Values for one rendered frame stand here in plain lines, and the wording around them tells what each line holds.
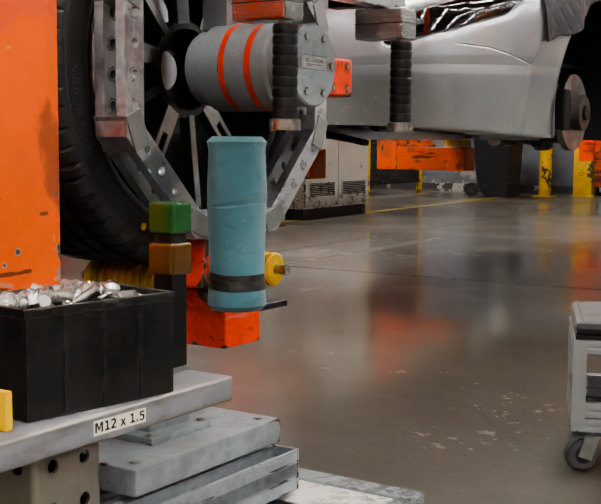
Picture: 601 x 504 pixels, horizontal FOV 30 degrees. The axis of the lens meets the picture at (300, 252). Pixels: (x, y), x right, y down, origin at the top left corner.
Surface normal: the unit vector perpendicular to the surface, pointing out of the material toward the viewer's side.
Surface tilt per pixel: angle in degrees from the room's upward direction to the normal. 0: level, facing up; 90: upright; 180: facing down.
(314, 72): 90
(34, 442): 90
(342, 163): 90
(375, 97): 110
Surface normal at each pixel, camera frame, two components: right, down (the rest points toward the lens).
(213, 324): -0.54, 0.08
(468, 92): 0.00, 0.37
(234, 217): -0.02, 0.13
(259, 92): -0.46, 0.62
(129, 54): 0.84, 0.06
